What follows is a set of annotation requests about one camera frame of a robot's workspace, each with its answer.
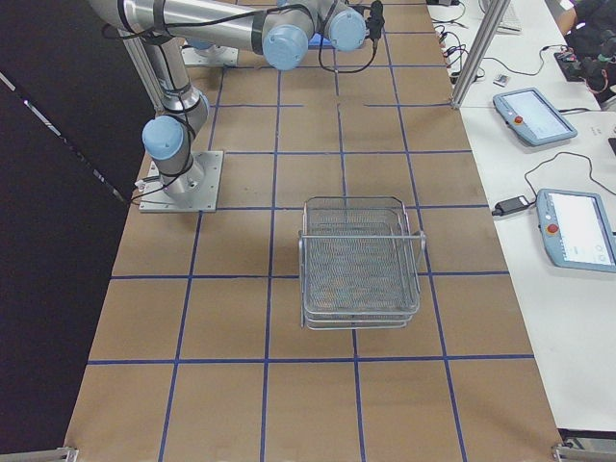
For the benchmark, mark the black power adapter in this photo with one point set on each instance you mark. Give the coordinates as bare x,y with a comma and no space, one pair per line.
510,206

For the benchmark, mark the far blue teach pendant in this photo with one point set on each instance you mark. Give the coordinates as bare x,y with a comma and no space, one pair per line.
532,117

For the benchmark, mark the near blue teach pendant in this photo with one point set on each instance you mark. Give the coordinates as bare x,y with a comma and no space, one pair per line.
575,230

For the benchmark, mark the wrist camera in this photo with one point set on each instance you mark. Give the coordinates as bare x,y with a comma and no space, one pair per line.
376,21

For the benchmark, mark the black joystick box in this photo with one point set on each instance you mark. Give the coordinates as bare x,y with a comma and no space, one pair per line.
572,68

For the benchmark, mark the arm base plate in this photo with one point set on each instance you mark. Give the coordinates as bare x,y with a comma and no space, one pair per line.
194,191
214,56

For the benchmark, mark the blue plastic tray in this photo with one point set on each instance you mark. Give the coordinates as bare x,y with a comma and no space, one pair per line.
318,41

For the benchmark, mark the blue teach pendant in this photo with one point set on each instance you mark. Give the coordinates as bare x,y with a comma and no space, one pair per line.
532,117
575,230

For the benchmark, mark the aluminium frame post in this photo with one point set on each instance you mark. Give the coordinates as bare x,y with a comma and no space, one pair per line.
483,38

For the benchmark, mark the silver wire mesh shelf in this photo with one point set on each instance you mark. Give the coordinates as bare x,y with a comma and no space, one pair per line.
358,263

